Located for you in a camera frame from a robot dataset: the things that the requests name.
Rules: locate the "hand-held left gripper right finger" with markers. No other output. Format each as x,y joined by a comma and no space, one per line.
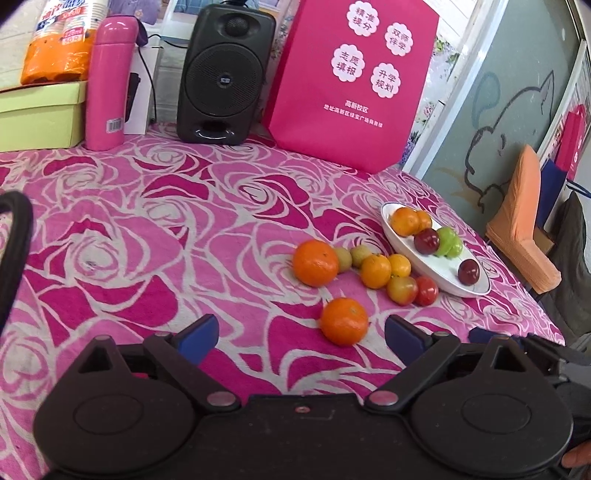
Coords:
406,339

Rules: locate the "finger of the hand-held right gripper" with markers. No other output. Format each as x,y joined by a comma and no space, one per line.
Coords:
545,351

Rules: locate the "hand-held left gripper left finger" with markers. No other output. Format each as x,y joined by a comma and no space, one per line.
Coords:
198,337

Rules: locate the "red-yellow plum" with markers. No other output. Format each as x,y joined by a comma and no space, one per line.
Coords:
401,290

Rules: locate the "red cherry tomato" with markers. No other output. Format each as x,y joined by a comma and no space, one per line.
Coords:
427,290

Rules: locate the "orange mandarin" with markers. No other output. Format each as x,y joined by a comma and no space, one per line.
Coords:
425,220
315,263
405,221
345,321
375,271

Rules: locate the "white plate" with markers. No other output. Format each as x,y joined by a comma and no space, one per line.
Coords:
443,277

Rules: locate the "small yellow-orange mandarin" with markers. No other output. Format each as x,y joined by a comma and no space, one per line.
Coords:
400,265

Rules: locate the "dark red plum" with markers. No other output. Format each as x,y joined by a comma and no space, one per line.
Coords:
468,271
426,241

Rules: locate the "brown-green kiwi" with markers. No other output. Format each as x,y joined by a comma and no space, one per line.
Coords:
344,258
360,254

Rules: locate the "green mango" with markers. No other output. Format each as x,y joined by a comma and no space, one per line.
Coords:
447,235
455,250

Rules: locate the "person's right hand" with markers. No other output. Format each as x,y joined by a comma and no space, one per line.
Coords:
581,454

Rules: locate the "dark cloth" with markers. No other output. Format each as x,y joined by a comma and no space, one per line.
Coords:
572,258

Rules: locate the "pink rose tablecloth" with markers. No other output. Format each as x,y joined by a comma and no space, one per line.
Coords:
184,221

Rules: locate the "orange covered chair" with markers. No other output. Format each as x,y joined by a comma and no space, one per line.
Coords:
519,217

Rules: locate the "blue bag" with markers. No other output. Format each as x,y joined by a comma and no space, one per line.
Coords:
551,184

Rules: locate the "hanging pink bag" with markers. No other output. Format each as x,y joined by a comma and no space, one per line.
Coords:
572,138

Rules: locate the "pink tote bag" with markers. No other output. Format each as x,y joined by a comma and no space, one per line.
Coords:
323,134

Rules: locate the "black speaker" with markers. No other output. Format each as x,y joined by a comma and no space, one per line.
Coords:
221,83

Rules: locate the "pink thermos bottle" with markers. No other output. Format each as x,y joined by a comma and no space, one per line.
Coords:
108,83

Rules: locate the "green cardboard box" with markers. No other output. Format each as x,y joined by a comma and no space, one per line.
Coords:
37,120

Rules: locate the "white box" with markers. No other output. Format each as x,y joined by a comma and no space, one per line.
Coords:
152,55

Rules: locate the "dark purple object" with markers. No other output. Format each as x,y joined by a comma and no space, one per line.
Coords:
143,34

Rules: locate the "orange paper cup pack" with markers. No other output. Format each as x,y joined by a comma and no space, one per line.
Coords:
51,60

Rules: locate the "purple bedding poster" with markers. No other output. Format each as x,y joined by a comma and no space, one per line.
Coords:
147,9

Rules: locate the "floral wall sticker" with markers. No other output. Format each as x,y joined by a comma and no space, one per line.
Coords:
445,50

